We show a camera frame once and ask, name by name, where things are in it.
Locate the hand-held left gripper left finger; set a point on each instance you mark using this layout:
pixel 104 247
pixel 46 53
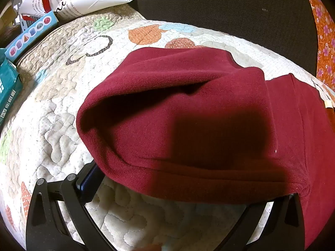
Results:
pixel 85 188

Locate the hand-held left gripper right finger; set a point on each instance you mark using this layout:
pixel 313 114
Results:
pixel 257 227

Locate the dark red garment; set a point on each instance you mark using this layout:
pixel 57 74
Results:
pixel 183 109

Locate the quilted heart-patch blanket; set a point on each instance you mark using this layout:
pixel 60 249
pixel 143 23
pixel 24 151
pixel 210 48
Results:
pixel 52 109

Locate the teal cardboard box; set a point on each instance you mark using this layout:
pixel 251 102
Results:
pixel 9 91

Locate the blue shapes toy box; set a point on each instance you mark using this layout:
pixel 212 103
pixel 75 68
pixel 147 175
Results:
pixel 28 36

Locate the orange floral cloth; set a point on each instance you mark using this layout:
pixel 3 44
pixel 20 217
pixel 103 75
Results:
pixel 324 31

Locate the dark brown cushion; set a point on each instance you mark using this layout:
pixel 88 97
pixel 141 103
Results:
pixel 222 18

